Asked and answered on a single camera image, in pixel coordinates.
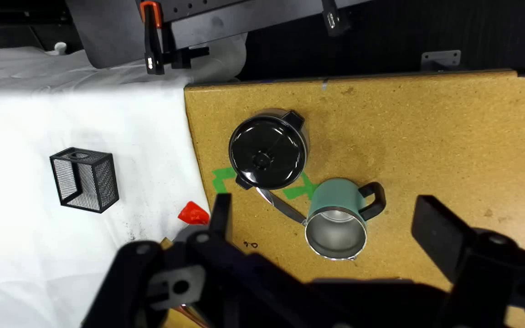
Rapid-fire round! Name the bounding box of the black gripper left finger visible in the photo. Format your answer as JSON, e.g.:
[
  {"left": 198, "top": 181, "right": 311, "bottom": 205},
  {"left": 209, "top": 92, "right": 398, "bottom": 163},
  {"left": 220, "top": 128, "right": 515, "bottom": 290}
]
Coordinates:
[{"left": 209, "top": 194, "right": 231, "bottom": 238}]

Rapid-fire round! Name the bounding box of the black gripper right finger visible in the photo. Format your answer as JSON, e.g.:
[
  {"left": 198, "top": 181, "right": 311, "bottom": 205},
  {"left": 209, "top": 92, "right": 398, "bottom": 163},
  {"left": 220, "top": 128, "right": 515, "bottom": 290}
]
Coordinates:
[{"left": 411, "top": 196, "right": 475, "bottom": 283}]

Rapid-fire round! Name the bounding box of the teal steel mug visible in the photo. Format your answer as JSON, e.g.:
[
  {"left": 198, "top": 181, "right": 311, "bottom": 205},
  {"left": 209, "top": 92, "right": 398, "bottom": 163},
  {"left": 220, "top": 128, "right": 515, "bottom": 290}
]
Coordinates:
[{"left": 304, "top": 179, "right": 386, "bottom": 261}]

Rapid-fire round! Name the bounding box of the red clamp piece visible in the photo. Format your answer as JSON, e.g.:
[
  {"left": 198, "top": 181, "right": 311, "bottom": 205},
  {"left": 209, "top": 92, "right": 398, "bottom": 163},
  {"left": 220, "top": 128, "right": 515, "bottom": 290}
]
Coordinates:
[{"left": 178, "top": 201, "right": 209, "bottom": 227}]

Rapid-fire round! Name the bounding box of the green tape marking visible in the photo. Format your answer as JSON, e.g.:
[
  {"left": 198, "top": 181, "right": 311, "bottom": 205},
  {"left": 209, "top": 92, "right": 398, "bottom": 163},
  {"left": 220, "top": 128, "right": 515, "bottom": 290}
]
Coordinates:
[{"left": 211, "top": 168, "right": 315, "bottom": 201}]

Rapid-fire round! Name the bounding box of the grey pot black lid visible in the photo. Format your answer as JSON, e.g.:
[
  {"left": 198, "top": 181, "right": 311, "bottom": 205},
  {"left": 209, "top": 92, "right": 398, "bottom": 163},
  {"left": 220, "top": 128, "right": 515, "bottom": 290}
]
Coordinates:
[{"left": 227, "top": 110, "right": 307, "bottom": 190}]

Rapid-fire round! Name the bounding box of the white tablecloth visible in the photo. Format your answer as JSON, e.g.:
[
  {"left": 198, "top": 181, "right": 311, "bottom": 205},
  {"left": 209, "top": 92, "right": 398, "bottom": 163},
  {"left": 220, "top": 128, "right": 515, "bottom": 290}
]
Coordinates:
[{"left": 0, "top": 46, "right": 245, "bottom": 328}]

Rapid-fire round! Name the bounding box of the orange black bar clamp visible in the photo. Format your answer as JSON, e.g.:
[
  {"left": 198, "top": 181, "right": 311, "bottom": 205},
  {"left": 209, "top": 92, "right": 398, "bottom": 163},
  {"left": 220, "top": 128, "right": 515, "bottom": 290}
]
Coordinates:
[{"left": 138, "top": 0, "right": 209, "bottom": 75}]

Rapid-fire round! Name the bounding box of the black partition panel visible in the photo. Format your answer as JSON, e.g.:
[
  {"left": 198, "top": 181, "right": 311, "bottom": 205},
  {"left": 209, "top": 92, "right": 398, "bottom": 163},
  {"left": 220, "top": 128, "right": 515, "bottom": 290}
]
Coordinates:
[{"left": 238, "top": 0, "right": 525, "bottom": 81}]

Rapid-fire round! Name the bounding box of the black wire mesh basket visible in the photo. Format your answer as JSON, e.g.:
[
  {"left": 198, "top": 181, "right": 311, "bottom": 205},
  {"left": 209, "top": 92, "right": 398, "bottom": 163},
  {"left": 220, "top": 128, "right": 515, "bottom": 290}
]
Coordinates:
[{"left": 48, "top": 148, "right": 118, "bottom": 214}]

